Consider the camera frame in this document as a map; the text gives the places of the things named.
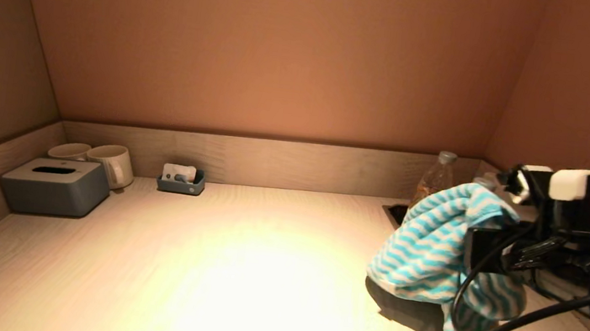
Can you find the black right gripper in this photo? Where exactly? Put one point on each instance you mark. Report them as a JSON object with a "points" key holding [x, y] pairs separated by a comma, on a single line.
{"points": [[581, 259]]}

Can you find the teal white striped cloth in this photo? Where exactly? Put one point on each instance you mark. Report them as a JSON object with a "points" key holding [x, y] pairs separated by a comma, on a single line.
{"points": [[424, 247]]}

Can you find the amber tea plastic bottle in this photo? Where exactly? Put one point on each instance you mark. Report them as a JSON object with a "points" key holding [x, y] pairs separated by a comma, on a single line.
{"points": [[438, 179]]}

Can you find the black recessed table socket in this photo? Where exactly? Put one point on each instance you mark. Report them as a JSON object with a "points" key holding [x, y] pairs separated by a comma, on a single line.
{"points": [[395, 213]]}

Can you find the small grey tray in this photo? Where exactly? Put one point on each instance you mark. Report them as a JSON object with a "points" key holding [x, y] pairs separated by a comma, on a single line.
{"points": [[181, 188]]}

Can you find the white ceramic mug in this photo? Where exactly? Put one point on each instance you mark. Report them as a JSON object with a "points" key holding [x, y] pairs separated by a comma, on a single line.
{"points": [[112, 163], [70, 151]]}

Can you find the grey tissue box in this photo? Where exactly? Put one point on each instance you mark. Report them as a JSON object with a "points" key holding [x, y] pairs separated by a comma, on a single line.
{"points": [[56, 191]]}

